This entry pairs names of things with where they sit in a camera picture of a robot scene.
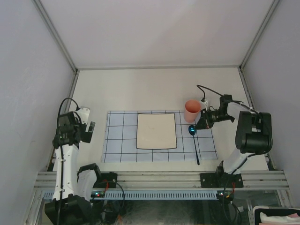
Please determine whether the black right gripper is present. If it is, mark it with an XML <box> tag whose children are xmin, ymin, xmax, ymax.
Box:
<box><xmin>194</xmin><ymin>108</ymin><xmax>233</xmax><ymax>130</ymax></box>

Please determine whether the blue metal spoon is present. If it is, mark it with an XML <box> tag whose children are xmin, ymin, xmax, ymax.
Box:
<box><xmin>188</xmin><ymin>125</ymin><xmax>200</xmax><ymax>165</ymax></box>

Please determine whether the pink plastic cup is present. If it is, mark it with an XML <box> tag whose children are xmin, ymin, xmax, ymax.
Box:
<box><xmin>184</xmin><ymin>99</ymin><xmax>201</xmax><ymax>123</ymax></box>

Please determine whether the light blue checked placemat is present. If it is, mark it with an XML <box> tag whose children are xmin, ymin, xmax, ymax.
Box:
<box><xmin>102</xmin><ymin>110</ymin><xmax>218</xmax><ymax>163</ymax></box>

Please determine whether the white square plate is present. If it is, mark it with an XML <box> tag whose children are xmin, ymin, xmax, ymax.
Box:
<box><xmin>136</xmin><ymin>113</ymin><xmax>177</xmax><ymax>150</ymax></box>

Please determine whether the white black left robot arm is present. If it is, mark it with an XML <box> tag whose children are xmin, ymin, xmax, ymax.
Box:
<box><xmin>45</xmin><ymin>107</ymin><xmax>103</xmax><ymax>225</ymax></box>

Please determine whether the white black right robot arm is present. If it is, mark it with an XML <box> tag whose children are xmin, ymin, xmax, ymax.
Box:
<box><xmin>195</xmin><ymin>95</ymin><xmax>273</xmax><ymax>187</ymax></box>

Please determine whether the white bin with cloths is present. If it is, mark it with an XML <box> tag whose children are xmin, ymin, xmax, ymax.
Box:
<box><xmin>253</xmin><ymin>206</ymin><xmax>300</xmax><ymax>225</ymax></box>

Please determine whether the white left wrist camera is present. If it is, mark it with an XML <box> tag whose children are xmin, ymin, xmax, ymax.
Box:
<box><xmin>76</xmin><ymin>107</ymin><xmax>90</xmax><ymax>124</ymax></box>

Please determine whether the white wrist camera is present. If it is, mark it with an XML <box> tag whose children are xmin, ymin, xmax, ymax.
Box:
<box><xmin>76</xmin><ymin>107</ymin><xmax>90</xmax><ymax>124</ymax></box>
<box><xmin>199</xmin><ymin>98</ymin><xmax>210</xmax><ymax>110</ymax></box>

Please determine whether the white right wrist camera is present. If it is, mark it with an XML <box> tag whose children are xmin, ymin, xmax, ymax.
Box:
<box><xmin>199</xmin><ymin>98</ymin><xmax>210</xmax><ymax>110</ymax></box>

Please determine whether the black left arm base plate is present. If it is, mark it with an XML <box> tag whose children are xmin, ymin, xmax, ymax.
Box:
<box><xmin>93</xmin><ymin>172</ymin><xmax>118</xmax><ymax>188</ymax></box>

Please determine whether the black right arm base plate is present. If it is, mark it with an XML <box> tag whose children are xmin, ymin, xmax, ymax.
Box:
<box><xmin>200</xmin><ymin>173</ymin><xmax>244</xmax><ymax>188</ymax></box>

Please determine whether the aluminium front rail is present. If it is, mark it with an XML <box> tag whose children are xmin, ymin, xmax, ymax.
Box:
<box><xmin>34</xmin><ymin>170</ymin><xmax>290</xmax><ymax>191</ymax></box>

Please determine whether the blue slotted cable duct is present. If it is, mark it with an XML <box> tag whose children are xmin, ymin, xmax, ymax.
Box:
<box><xmin>43</xmin><ymin>190</ymin><xmax>218</xmax><ymax>200</ymax></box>

